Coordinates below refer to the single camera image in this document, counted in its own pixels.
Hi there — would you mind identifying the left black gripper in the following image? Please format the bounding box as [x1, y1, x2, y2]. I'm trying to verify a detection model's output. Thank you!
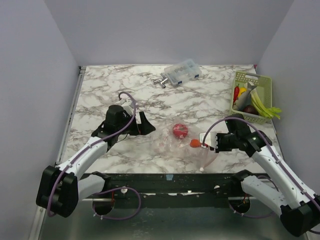
[117, 111, 156, 136]

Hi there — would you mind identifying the orange fake carrot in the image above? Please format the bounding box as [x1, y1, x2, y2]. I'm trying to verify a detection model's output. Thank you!
[189, 139, 202, 148]

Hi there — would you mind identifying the red fake tomato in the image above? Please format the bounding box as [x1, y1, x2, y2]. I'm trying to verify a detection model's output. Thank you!
[172, 123, 189, 139]

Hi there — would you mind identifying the clear zip top bag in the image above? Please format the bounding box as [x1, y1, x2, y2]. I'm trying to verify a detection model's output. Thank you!
[150, 118, 218, 172]

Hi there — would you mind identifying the dark purple fake eggplant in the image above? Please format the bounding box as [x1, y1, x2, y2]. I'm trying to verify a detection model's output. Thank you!
[243, 105, 259, 116]

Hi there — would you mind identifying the grey fake fish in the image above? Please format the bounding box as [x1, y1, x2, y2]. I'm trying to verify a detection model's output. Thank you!
[232, 82, 257, 111]

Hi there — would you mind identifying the red fake chili pepper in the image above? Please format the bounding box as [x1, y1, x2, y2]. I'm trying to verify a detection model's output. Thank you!
[233, 85, 240, 104]

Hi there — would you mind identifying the yellow fake food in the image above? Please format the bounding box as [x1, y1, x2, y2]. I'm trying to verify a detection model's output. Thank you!
[237, 87, 247, 98]

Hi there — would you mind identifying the green fake lettuce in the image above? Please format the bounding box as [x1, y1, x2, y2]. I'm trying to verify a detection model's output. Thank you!
[250, 90, 282, 120]

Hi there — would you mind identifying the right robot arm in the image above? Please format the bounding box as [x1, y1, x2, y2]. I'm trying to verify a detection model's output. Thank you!
[207, 114, 320, 237]

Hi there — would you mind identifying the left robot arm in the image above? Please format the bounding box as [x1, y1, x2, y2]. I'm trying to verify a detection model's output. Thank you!
[35, 105, 156, 218]

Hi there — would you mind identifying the chrome metal faucet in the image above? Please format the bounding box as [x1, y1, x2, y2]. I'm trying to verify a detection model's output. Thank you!
[152, 73, 169, 89]

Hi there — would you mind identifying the blue tape piece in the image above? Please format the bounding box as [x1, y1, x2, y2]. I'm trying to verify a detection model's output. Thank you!
[165, 174, 174, 181]

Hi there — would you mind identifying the clear plastic screw box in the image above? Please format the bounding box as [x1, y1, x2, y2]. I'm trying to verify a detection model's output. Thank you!
[163, 59, 202, 86]

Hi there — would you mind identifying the green plastic basket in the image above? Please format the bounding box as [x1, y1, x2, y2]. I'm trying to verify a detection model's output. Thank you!
[229, 71, 273, 124]

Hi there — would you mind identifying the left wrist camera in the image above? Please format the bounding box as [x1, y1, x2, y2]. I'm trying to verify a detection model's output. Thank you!
[121, 104, 136, 119]

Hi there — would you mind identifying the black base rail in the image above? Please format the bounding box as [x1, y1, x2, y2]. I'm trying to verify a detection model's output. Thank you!
[85, 172, 254, 213]

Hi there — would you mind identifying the aluminium frame rail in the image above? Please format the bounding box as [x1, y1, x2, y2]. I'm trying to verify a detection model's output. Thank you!
[28, 66, 87, 240]

